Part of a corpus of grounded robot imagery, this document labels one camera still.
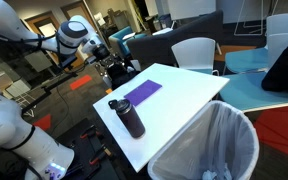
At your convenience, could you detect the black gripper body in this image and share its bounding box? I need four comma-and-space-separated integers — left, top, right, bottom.
93, 44, 117, 68

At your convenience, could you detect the dark purple metal bottle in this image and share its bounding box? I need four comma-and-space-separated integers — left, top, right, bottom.
114, 98, 147, 139

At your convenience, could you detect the black backpack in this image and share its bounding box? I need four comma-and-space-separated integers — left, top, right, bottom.
105, 54, 142, 91

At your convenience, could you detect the teal armchair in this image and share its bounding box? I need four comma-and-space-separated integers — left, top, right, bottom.
107, 25, 148, 57

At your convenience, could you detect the purple spiral notebook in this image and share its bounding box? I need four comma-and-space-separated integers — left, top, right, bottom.
123, 79, 163, 108

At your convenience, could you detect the dark grey sofa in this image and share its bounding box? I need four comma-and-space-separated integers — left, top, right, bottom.
126, 9, 225, 70

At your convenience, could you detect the wooden door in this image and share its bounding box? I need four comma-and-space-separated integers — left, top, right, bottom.
59, 0, 109, 60

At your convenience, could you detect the black metal floor stand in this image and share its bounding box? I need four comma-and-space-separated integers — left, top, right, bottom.
19, 71, 79, 116

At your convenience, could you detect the all white plastic chair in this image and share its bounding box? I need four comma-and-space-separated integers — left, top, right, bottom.
170, 36, 220, 76

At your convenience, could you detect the white whiteboard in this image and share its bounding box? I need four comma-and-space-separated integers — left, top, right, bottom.
166, 0, 218, 22

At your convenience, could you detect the trash bin with white liner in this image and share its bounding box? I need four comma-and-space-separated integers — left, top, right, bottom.
147, 99, 261, 180

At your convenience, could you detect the teal seat white back chair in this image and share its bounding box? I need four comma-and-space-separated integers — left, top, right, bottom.
223, 13, 288, 75

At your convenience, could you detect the teal seat chair holding jacket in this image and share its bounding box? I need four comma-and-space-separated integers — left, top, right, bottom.
219, 32, 288, 114

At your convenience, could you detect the black jacket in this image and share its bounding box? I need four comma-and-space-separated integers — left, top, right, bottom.
260, 31, 288, 100

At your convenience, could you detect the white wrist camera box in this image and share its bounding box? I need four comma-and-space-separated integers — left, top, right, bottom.
86, 54, 98, 65

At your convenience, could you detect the red handled black clamp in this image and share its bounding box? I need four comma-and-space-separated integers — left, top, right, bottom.
89, 145, 114, 167
79, 124, 102, 140

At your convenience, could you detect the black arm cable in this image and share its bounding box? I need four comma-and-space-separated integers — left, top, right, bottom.
0, 29, 95, 73

